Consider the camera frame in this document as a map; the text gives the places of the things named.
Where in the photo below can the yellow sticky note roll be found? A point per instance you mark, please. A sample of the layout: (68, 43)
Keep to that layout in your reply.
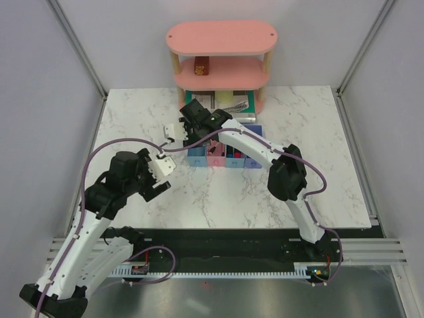
(223, 96)

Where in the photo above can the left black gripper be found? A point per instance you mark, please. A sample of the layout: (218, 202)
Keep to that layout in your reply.
(148, 192)

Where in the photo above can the brown snack box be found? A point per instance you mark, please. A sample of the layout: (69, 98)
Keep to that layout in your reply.
(201, 65)

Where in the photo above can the pink plastic bin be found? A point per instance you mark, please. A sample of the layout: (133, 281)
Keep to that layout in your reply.
(219, 159)

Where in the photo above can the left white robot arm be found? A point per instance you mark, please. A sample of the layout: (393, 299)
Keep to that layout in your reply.
(72, 278)

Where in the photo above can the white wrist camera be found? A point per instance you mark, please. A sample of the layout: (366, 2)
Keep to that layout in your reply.
(162, 167)
(175, 131)

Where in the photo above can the purple plastic bin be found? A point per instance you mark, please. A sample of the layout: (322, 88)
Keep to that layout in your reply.
(248, 161)

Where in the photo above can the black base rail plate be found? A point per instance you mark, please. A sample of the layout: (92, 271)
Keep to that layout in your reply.
(244, 250)

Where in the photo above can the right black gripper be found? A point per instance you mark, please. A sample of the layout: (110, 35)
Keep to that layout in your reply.
(187, 127)

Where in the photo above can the teal blue plastic bin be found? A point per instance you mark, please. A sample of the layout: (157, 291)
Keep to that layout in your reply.
(234, 162)

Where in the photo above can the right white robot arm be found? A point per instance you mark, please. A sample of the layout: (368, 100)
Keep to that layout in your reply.
(290, 178)

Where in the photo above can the pink three-tier shelf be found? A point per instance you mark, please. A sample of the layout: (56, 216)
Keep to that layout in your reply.
(240, 56)

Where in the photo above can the white slotted cable duct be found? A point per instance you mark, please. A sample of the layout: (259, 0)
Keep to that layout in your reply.
(128, 271)

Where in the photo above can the green book box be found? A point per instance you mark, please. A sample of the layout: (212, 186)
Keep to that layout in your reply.
(246, 117)

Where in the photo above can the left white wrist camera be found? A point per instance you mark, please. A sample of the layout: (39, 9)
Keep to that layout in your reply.
(162, 167)

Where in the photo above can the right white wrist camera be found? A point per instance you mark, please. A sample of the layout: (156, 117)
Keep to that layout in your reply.
(175, 131)

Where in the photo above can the spiral notebook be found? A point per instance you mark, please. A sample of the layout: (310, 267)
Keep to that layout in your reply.
(238, 104)

